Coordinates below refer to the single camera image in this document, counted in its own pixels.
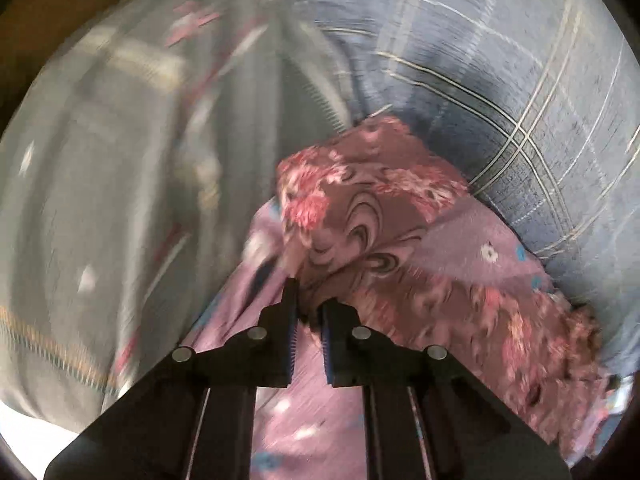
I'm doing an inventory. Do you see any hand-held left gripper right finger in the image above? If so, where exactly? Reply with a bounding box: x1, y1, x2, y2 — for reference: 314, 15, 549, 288
320, 300, 572, 480

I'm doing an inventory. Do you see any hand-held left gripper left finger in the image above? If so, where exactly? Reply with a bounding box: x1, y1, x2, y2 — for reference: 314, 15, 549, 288
44, 277, 301, 480

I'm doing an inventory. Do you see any purple floral cloth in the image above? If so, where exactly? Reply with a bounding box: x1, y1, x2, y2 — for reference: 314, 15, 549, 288
180, 195, 626, 480

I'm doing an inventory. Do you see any maroon floral cloth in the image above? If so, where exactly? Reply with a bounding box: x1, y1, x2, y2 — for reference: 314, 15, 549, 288
276, 114, 612, 456

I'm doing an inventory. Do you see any grey printed bedsheet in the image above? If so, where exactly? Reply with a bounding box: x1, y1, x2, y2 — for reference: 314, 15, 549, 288
0, 0, 361, 421

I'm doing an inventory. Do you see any blue plaid blanket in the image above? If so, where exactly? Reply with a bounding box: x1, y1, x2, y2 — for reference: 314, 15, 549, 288
265, 0, 640, 376

